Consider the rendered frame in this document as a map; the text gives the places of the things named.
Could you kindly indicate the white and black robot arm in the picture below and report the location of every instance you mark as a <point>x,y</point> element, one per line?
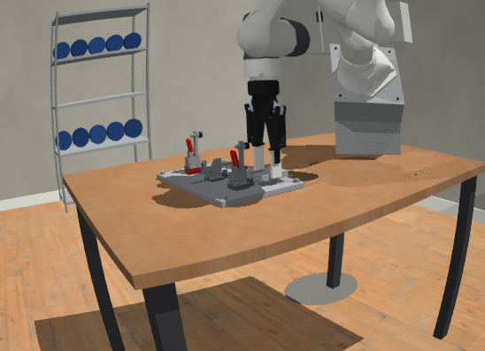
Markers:
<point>362,70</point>

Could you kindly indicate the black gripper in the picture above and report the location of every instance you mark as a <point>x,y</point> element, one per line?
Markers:
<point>259,111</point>

